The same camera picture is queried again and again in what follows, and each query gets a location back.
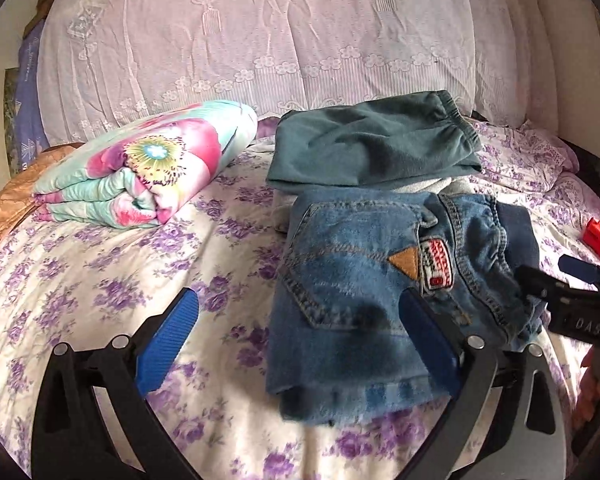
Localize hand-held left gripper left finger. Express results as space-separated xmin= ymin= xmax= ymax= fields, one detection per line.
xmin=30 ymin=287 xmax=201 ymax=480

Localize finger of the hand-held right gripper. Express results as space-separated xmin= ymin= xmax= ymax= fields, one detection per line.
xmin=515 ymin=265 xmax=573 ymax=311
xmin=557 ymin=255 xmax=600 ymax=292

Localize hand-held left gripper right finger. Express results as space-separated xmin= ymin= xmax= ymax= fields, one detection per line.
xmin=399 ymin=289 xmax=566 ymax=480

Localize blue denim pants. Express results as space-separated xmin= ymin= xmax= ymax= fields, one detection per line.
xmin=265 ymin=187 xmax=543 ymax=428

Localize teal pants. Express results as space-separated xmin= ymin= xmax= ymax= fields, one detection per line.
xmin=266 ymin=90 xmax=483 ymax=196

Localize person's right hand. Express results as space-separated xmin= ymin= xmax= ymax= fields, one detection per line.
xmin=577 ymin=347 xmax=600 ymax=428

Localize purple floral bedsheet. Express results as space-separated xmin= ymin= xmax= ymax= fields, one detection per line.
xmin=0 ymin=115 xmax=600 ymax=480

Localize grey folded garment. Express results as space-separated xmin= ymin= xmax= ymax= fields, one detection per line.
xmin=272 ymin=175 xmax=473 ymax=233

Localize folded floral quilt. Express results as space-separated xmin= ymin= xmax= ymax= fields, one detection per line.
xmin=32 ymin=100 xmax=258 ymax=228

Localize brown pillow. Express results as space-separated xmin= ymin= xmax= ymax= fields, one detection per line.
xmin=0 ymin=145 xmax=76 ymax=261

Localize blue patterned cloth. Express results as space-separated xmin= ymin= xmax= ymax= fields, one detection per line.
xmin=12 ymin=20 xmax=51 ymax=171

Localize lilac lace cover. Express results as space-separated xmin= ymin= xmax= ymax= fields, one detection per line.
xmin=37 ymin=0 xmax=536 ymax=146

